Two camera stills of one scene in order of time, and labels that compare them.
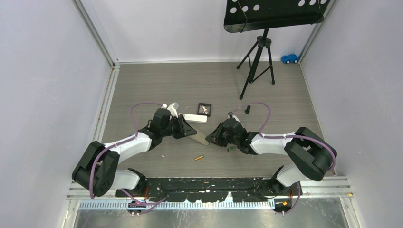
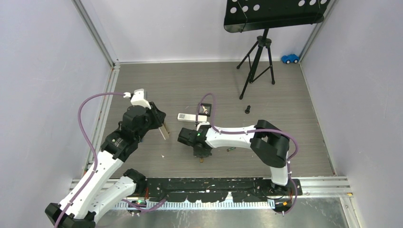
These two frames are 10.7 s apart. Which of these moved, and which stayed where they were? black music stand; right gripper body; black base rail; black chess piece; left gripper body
Moved: left gripper body; right gripper body
Stayed: black chess piece; black music stand; black base rail
